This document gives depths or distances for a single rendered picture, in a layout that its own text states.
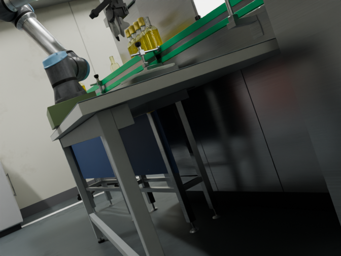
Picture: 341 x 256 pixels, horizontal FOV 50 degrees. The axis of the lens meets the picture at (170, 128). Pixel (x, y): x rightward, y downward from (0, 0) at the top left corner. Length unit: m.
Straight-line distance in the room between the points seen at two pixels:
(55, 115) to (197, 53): 0.65
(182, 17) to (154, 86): 1.02
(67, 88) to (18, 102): 3.34
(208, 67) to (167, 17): 1.04
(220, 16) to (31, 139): 3.78
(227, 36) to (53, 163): 3.79
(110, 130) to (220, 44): 0.70
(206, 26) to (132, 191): 0.85
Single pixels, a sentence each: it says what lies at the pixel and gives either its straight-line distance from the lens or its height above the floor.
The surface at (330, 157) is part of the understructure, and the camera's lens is 1.12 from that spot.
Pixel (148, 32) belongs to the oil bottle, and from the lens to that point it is 1.95.
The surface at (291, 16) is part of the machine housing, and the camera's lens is 1.07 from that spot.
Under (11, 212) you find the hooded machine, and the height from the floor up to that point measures 0.20.
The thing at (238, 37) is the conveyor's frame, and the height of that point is 0.82.
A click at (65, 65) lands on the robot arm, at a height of 0.99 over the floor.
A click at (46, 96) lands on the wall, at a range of 5.01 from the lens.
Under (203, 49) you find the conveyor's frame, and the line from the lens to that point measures 1.59.
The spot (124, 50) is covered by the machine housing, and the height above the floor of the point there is 1.14.
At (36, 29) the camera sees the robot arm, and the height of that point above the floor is 1.23.
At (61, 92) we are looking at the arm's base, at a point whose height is 0.88.
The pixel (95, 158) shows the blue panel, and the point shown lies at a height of 0.49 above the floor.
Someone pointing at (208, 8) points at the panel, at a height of 1.03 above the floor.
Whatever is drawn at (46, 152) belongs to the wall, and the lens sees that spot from 4.95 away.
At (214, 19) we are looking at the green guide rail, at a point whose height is 0.93.
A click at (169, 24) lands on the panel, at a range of 2.06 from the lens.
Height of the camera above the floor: 0.66
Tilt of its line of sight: 3 degrees down
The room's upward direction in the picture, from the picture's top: 20 degrees counter-clockwise
